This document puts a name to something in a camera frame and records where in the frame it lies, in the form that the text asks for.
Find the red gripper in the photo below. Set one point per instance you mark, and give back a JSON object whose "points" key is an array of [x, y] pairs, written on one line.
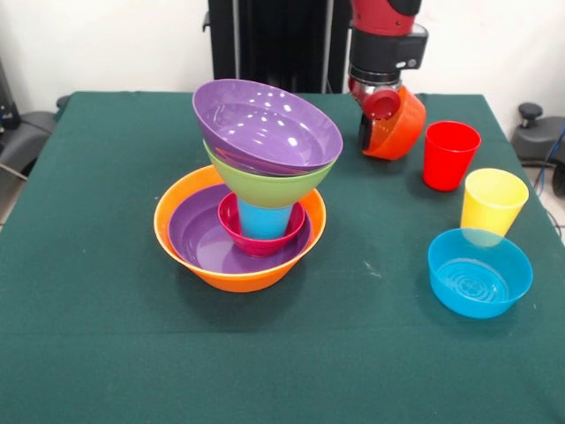
{"points": [[381, 103]]}

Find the small red-orange plastic bowl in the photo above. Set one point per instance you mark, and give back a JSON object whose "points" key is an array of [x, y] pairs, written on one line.
{"points": [[408, 128]]}

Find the purple plastic bowl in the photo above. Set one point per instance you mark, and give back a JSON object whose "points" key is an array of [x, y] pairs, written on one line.
{"points": [[194, 234], [265, 128]]}

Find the green plastic bowl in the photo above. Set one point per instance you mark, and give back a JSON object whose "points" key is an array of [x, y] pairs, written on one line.
{"points": [[273, 187]]}

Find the blue plastic cup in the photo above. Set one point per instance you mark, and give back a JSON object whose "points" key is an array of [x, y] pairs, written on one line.
{"points": [[262, 221]]}

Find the pink plastic bowl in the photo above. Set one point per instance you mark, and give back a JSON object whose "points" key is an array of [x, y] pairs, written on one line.
{"points": [[229, 225]]}

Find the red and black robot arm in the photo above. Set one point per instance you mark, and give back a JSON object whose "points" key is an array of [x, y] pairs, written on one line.
{"points": [[384, 40]]}

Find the red plastic cup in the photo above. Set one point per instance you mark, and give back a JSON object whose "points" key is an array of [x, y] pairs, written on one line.
{"points": [[450, 163]]}

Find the yellow plastic cup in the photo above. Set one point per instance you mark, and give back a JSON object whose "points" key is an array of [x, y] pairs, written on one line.
{"points": [[490, 207]]}

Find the blue plastic bowl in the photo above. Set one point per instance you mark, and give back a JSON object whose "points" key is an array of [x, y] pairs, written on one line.
{"points": [[479, 282]]}

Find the large orange plastic bowl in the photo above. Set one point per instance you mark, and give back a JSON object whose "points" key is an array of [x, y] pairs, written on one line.
{"points": [[240, 282]]}

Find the dark green tablecloth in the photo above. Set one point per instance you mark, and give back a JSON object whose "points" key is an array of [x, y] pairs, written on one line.
{"points": [[282, 353]]}

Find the black padded chair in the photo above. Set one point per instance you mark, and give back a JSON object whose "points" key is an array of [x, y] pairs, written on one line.
{"points": [[26, 137]]}

